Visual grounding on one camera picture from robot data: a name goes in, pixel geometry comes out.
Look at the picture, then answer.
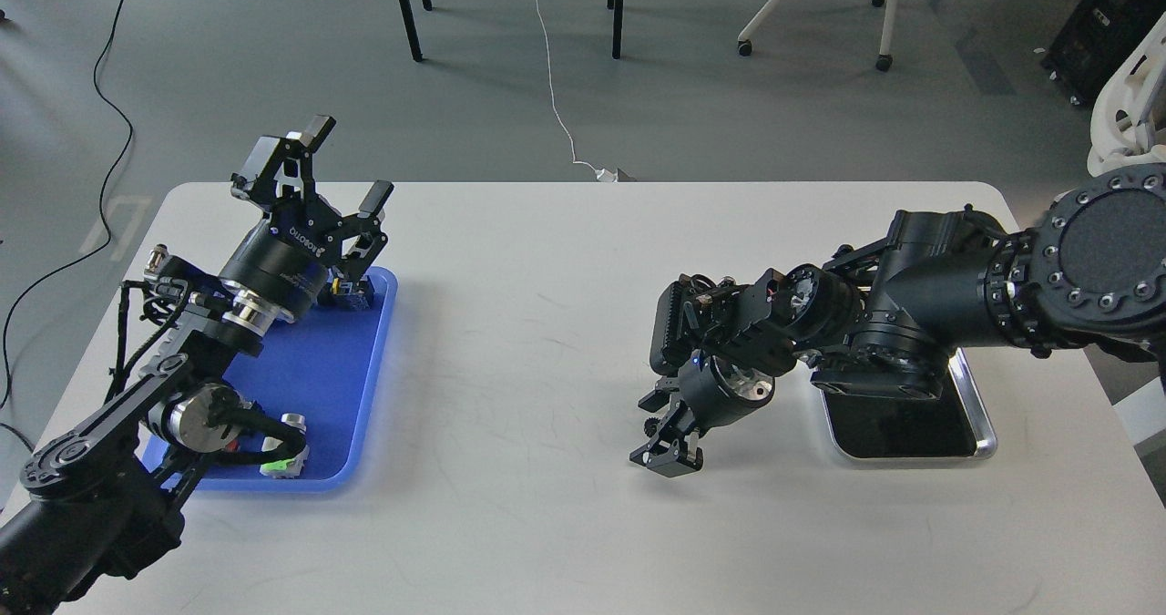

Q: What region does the white office chair right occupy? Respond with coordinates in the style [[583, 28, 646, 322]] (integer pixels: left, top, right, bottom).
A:
[[1087, 16, 1165, 179]]

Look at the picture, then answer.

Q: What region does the black cabinet top right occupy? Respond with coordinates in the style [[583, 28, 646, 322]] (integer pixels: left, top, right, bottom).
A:
[[1041, 0, 1165, 106]]

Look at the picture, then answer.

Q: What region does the green grey push button switch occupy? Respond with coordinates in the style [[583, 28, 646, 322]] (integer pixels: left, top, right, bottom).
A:
[[259, 412, 311, 480]]

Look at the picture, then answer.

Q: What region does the white cable on floor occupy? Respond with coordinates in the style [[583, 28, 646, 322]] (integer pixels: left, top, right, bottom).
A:
[[525, 0, 620, 183]]

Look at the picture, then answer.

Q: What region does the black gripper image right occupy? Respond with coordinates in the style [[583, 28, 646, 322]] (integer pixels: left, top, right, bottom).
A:
[[628, 356, 775, 477]]

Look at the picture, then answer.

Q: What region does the black cable on floor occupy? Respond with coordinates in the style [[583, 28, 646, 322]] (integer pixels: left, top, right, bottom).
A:
[[0, 0, 210, 452]]

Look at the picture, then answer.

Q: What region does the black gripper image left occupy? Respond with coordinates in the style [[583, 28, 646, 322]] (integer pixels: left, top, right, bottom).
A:
[[220, 114, 394, 322]]

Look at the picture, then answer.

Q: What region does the blue plastic tray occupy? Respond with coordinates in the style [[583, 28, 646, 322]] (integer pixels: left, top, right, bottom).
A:
[[197, 267, 396, 494]]

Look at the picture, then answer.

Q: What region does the silver metal tray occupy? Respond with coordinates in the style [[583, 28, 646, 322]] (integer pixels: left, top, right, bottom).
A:
[[822, 348, 998, 468]]

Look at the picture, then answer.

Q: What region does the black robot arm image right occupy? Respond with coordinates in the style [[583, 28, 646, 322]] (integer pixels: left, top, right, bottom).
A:
[[628, 162, 1165, 477]]

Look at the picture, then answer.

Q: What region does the green button blue switch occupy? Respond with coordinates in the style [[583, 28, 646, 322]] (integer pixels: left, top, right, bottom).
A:
[[321, 271, 375, 312]]

